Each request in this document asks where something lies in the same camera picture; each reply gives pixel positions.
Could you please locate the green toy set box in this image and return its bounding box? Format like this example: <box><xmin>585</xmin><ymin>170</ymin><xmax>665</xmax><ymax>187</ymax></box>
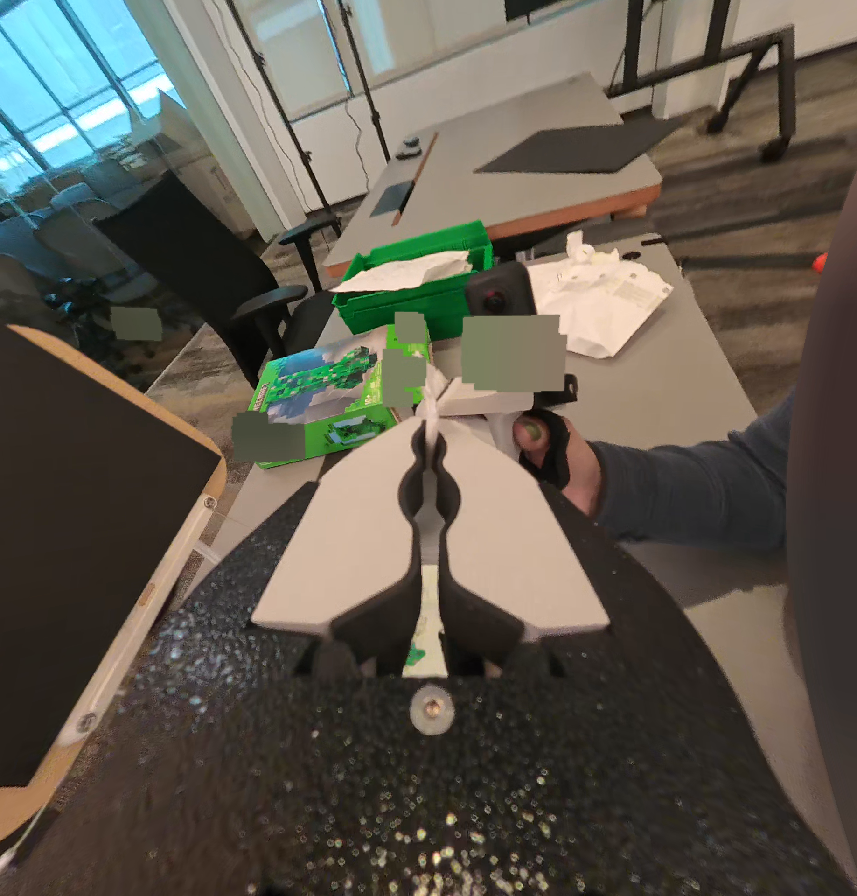
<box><xmin>250</xmin><ymin>325</ymin><xmax>431</xmax><ymax>470</ymax></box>

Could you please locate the green plastic bin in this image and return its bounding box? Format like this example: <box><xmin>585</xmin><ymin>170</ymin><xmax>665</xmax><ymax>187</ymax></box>
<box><xmin>330</xmin><ymin>220</ymin><xmax>495</xmax><ymax>337</ymax></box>

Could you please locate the person's torso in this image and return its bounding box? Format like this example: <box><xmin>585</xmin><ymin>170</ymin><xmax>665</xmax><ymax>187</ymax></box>
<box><xmin>785</xmin><ymin>126</ymin><xmax>857</xmax><ymax>896</ymax></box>

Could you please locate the person's right hand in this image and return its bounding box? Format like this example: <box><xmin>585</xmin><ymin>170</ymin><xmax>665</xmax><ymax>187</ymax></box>
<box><xmin>512</xmin><ymin>411</ymin><xmax>606</xmax><ymax>519</ymax></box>

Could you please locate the black table mat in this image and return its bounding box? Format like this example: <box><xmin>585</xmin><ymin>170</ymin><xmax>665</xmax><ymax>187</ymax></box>
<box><xmin>474</xmin><ymin>114</ymin><xmax>688</xmax><ymax>176</ymax></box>

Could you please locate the white printed paper bag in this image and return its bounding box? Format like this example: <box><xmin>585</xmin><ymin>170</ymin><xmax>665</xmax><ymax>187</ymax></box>
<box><xmin>526</xmin><ymin>260</ymin><xmax>676</xmax><ymax>359</ymax></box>

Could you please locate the grey table with wooden edge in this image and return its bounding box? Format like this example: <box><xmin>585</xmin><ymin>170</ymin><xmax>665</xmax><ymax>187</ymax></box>
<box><xmin>322</xmin><ymin>72</ymin><xmax>663</xmax><ymax>281</ymax></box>

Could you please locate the grey desk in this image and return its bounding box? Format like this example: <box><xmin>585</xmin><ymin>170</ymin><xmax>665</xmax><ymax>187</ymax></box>
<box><xmin>208</xmin><ymin>234</ymin><xmax>856</xmax><ymax>896</ymax></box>

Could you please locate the crumpled white paper scrap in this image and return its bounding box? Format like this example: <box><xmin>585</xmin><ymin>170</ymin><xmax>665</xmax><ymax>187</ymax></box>
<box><xmin>564</xmin><ymin>230</ymin><xmax>621</xmax><ymax>267</ymax></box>

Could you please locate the row of grey office chairs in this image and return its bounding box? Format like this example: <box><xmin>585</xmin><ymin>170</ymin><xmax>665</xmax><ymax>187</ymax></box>
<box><xmin>0</xmin><ymin>160</ymin><xmax>160</xmax><ymax>319</ymax></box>

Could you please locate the white instruction booklet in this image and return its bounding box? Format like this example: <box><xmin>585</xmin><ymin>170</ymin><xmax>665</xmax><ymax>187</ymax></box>
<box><xmin>402</xmin><ymin>566</ymin><xmax>448</xmax><ymax>679</ymax></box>

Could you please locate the dark rectangular pad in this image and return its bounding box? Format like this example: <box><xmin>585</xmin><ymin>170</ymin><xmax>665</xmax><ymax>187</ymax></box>
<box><xmin>371</xmin><ymin>180</ymin><xmax>417</xmax><ymax>218</ymax></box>

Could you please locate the black board with wooden edge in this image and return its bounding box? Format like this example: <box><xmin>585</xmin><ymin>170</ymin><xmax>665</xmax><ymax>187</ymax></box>
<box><xmin>0</xmin><ymin>315</ymin><xmax>228</xmax><ymax>858</ymax></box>

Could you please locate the black rolling screen stand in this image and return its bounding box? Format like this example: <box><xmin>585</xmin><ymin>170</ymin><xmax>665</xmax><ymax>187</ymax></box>
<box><xmin>605</xmin><ymin>0</ymin><xmax>796</xmax><ymax>163</ymax></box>

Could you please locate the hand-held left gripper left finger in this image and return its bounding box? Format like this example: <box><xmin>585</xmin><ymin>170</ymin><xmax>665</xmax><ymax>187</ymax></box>
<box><xmin>251</xmin><ymin>419</ymin><xmax>429</xmax><ymax>665</ymax></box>

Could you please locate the white paper sheet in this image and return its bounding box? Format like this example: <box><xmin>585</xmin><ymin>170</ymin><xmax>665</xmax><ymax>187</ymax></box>
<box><xmin>329</xmin><ymin>252</ymin><xmax>474</xmax><ymax>295</ymax></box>

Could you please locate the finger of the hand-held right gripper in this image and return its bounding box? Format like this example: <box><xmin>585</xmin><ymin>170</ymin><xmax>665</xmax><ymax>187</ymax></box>
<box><xmin>439</xmin><ymin>378</ymin><xmax>536</xmax><ymax>420</ymax></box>

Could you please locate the person's right forearm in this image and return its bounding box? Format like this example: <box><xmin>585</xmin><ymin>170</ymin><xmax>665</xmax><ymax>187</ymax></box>
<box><xmin>588</xmin><ymin>392</ymin><xmax>800</xmax><ymax>561</ymax></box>

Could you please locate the black light stand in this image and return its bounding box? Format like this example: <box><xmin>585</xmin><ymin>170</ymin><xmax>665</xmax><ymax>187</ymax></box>
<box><xmin>225</xmin><ymin>0</ymin><xmax>341</xmax><ymax>225</ymax></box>
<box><xmin>336</xmin><ymin>0</ymin><xmax>392</xmax><ymax>163</ymax></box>

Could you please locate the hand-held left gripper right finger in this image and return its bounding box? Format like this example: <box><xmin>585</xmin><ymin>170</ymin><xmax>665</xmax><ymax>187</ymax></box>
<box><xmin>434</xmin><ymin>430</ymin><xmax>611</xmax><ymax>667</ymax></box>

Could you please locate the black office chair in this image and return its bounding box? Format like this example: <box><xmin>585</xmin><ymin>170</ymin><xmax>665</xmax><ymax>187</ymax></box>
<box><xmin>92</xmin><ymin>171</ymin><xmax>341</xmax><ymax>389</ymax></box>

